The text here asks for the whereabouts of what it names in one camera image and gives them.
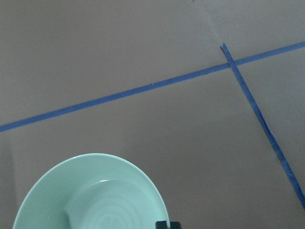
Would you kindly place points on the pale green ceramic bowl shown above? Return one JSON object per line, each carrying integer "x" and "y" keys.
{"x": 92, "y": 191}

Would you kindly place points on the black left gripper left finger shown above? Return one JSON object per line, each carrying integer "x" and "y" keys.
{"x": 161, "y": 225}

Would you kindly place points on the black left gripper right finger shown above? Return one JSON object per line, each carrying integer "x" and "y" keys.
{"x": 175, "y": 225}

